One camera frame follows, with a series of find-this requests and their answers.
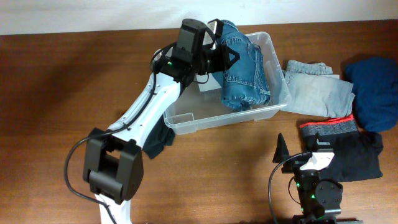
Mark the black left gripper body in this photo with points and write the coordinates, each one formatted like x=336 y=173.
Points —
x=205 y=58

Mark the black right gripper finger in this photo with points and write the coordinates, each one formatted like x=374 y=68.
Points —
x=321 y=146
x=281 y=151

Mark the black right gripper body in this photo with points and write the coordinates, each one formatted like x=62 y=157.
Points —
x=289 y=167

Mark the dark blue denim jeans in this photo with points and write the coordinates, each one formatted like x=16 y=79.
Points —
x=244 y=84

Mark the black shorts red grey waistband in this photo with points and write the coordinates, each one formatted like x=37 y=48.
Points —
x=356 y=153

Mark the light blue denim jeans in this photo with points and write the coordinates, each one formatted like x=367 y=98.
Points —
x=316 y=91

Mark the black Nike t-shirt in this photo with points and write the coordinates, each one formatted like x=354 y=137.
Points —
x=160 y=137

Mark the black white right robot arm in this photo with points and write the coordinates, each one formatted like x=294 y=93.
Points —
x=319 y=199

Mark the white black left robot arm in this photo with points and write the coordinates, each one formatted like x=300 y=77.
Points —
x=113 y=158

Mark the white label in bin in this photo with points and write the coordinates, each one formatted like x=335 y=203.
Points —
x=207 y=82

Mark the navy blue folded garment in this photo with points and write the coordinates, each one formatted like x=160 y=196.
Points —
x=375 y=87

